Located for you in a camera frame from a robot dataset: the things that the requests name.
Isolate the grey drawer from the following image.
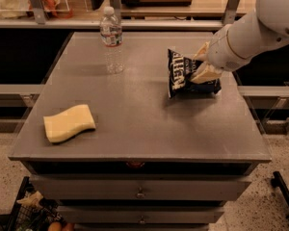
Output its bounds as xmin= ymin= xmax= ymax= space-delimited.
xmin=58 ymin=206 xmax=223 ymax=224
xmin=31 ymin=175 xmax=250 ymax=201

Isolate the lower grey drawer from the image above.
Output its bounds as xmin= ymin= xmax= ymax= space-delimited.
xmin=58 ymin=206 xmax=223 ymax=224

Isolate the yellow sponge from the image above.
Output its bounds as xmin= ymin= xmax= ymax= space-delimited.
xmin=43 ymin=104 xmax=96 ymax=143

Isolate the black wire basket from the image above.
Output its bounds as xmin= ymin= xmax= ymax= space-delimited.
xmin=4 ymin=176 xmax=75 ymax=231

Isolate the wooden shelf rack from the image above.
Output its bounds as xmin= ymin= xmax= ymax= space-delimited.
xmin=0 ymin=0 xmax=255 ymax=31

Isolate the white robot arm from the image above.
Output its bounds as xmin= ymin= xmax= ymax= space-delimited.
xmin=190 ymin=0 xmax=289 ymax=84

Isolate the blue chip bag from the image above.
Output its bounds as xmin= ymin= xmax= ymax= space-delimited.
xmin=168 ymin=49 xmax=222 ymax=98

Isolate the black stand leg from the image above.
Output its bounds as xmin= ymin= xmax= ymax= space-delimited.
xmin=271 ymin=171 xmax=289 ymax=207

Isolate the clear plastic water bottle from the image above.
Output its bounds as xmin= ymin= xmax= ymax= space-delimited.
xmin=99 ymin=7 xmax=123 ymax=74

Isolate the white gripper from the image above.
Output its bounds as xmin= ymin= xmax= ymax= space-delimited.
xmin=190 ymin=24 xmax=248 ymax=84

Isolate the grey drawer cabinet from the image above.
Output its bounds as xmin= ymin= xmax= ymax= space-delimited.
xmin=10 ymin=32 xmax=271 ymax=231

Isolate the upper grey drawer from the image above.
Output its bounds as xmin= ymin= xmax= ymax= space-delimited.
xmin=31 ymin=175 xmax=250 ymax=201

